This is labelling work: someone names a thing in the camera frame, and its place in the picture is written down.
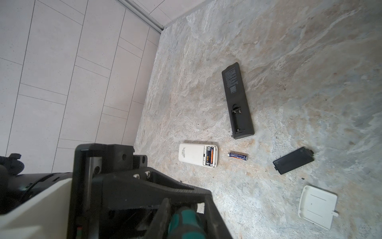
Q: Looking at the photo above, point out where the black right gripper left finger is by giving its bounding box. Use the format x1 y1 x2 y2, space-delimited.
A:
144 198 172 239

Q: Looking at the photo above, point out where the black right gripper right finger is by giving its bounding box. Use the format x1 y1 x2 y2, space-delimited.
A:
204 196 233 239

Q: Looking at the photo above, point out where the aluminium corner post left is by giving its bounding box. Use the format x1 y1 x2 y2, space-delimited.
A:
118 0 164 34

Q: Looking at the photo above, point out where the black battery cover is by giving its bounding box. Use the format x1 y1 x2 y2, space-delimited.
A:
273 147 314 175

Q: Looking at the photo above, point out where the green black screwdriver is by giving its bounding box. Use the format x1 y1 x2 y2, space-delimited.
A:
167 207 207 239

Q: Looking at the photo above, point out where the red white remote control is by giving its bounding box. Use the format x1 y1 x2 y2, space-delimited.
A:
179 143 218 168

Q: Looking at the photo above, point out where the black remote control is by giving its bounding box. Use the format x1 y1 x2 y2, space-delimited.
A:
222 62 255 139

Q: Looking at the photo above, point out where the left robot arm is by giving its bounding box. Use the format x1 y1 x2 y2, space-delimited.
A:
1 143 226 239

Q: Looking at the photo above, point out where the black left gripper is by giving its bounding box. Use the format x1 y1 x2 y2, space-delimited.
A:
67 143 212 239

